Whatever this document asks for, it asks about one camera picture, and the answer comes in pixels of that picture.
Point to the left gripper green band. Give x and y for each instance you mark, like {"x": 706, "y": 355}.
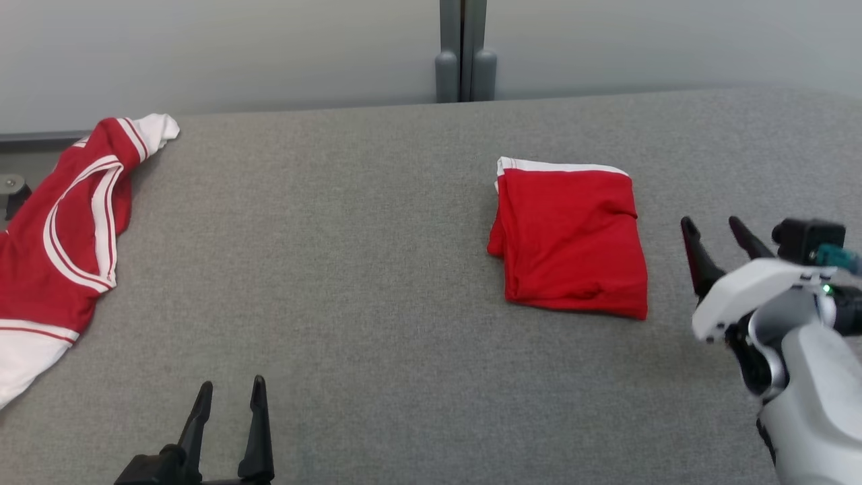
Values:
{"x": 222, "y": 483}

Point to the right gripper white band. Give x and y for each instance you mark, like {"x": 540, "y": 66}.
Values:
{"x": 747, "y": 289}

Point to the red shorts white trim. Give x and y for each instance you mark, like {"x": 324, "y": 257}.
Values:
{"x": 572, "y": 242}

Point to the red white basketball jersey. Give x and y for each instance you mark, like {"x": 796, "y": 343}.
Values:
{"x": 40, "y": 269}

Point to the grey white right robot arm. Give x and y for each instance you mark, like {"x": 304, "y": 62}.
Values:
{"x": 821, "y": 404}

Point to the grey fabric sofa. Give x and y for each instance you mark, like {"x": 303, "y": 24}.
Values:
{"x": 337, "y": 269}

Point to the black furniture foot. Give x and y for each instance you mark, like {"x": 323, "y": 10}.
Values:
{"x": 15, "y": 199}

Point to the dark grey baseboard strip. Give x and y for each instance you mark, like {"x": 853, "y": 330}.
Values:
{"x": 40, "y": 137}

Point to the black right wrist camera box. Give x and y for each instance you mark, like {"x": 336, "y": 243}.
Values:
{"x": 805, "y": 239}

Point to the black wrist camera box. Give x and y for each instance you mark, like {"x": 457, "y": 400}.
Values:
{"x": 148, "y": 471}
{"x": 805, "y": 239}

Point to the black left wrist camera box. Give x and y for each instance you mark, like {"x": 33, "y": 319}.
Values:
{"x": 148, "y": 471}

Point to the grey partition post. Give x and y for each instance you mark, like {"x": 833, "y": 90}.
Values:
{"x": 481, "y": 67}
{"x": 448, "y": 67}

